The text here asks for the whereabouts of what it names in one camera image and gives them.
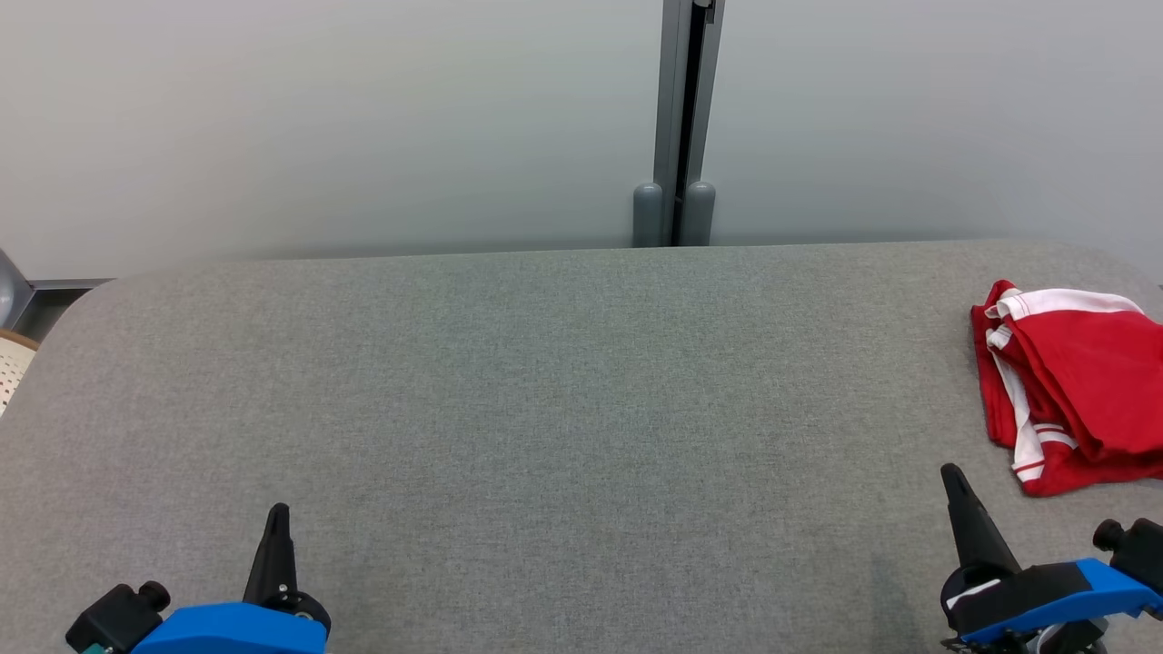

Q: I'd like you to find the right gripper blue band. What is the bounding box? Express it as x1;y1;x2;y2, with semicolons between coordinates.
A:
940;463;1163;654

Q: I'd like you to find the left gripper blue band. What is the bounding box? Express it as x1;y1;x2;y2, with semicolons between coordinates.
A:
132;503;333;654

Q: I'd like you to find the grey partition post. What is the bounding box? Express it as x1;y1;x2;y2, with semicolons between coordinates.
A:
0;247;35;330
633;0;726;248

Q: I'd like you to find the beige perforated basket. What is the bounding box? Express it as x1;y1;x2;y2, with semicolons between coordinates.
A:
0;331;40;417

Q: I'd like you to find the crimson garment with white patches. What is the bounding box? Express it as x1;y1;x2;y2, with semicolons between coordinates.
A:
970;280;1163;498

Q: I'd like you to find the grey fabric upholstered surface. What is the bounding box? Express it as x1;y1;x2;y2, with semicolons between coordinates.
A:
0;238;1163;654

